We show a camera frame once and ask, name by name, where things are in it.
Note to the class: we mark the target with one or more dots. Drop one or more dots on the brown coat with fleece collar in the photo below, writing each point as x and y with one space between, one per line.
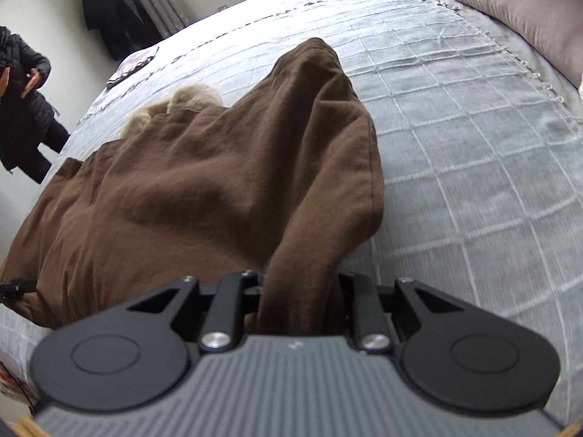
205 191

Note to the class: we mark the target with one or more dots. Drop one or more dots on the dark hanging clothes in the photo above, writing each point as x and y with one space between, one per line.
118 9

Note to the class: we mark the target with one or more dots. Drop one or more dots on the small dark cloth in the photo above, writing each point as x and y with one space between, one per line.
132 68

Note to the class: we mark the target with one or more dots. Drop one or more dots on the pink pillow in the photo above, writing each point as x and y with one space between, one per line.
514 4

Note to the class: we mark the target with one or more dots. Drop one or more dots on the bed with grey quilt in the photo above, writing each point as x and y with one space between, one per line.
455 145

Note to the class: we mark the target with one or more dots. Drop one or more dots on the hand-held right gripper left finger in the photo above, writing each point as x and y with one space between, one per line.
234 296

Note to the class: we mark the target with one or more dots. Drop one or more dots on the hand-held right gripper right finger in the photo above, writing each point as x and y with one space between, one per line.
364 305

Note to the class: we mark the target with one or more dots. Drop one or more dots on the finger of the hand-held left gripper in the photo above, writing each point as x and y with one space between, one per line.
18 288

